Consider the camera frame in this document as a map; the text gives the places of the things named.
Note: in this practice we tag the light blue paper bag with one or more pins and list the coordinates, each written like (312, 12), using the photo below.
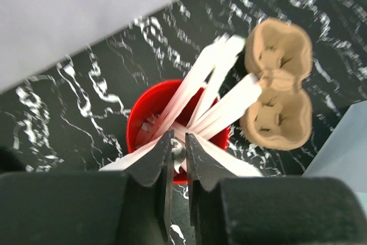
(343, 156)

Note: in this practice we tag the black marble pattern mat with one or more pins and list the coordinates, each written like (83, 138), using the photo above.
(69, 118)

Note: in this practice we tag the white stirrers bundle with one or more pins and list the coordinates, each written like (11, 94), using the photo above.
(209, 117)

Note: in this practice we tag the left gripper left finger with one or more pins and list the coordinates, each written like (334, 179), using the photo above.
(131, 206)

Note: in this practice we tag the white stirrer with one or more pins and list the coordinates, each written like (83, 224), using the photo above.
(179, 154)

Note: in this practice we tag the red cup holder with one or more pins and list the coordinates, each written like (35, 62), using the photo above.
(153, 102)

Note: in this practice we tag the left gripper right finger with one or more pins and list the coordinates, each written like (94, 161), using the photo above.
(226, 208)

